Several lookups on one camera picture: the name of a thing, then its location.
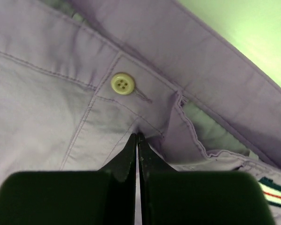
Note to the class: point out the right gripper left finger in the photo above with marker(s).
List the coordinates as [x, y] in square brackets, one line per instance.
[103, 197]

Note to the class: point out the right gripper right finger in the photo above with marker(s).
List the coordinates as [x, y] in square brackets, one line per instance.
[170, 197]

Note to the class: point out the lilac trousers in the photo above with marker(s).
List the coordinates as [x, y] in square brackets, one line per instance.
[79, 77]

